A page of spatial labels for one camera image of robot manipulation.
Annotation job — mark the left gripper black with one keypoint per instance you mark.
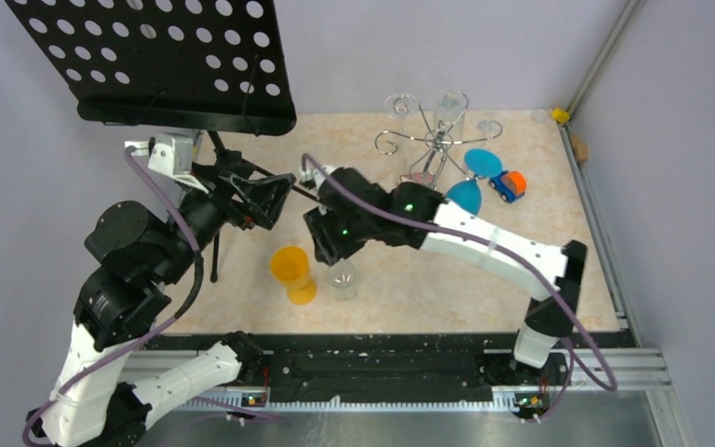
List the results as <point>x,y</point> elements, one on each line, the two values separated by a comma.
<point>265,196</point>

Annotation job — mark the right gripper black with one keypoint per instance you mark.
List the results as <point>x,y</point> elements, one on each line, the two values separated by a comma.
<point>329,249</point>

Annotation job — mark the clear wine glass front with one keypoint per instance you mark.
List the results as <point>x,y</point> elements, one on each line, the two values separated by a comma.
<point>342,280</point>

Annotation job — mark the clear wine glass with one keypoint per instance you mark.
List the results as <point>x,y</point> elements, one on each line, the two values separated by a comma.
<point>490,129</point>
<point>401,106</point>
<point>449,114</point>
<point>342,280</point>

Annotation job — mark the orange wine glass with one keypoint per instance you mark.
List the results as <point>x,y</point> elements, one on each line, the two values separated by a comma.
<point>290,267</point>

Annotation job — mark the blue wine glass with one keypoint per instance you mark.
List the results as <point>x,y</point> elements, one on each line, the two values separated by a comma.
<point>481,164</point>

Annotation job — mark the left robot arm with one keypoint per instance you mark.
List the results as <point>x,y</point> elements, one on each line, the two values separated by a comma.
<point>117,308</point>

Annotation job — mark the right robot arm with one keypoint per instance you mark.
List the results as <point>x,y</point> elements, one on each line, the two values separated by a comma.
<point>352,212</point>

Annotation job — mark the small red white box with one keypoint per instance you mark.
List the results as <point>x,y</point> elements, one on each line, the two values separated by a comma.
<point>423,178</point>

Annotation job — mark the black perforated music stand desk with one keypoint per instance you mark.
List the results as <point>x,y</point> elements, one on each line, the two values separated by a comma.
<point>211,65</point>

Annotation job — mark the blue and orange toy car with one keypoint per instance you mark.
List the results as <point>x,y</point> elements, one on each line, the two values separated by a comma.
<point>509,185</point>

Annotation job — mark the yellow corner clip right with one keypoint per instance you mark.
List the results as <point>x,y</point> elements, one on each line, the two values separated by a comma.
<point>561,116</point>

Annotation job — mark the small wooden block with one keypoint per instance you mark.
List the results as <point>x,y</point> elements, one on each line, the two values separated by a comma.
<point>580,149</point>

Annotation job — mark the aluminium corner profile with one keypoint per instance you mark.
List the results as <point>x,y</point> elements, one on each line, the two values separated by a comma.
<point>629,12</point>

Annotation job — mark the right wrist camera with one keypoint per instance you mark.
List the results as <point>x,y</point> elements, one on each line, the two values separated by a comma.
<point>312,178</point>

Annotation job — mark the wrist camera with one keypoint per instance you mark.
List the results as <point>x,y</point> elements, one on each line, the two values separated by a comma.
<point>170,155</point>
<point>312,178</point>

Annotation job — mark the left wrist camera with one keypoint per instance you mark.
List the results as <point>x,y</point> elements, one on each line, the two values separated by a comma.
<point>170,155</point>

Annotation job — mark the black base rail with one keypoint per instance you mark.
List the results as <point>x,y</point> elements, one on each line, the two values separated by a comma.
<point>397,368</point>

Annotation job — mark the chrome wire wine glass rack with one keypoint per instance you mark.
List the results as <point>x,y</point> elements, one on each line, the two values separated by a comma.
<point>421,128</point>

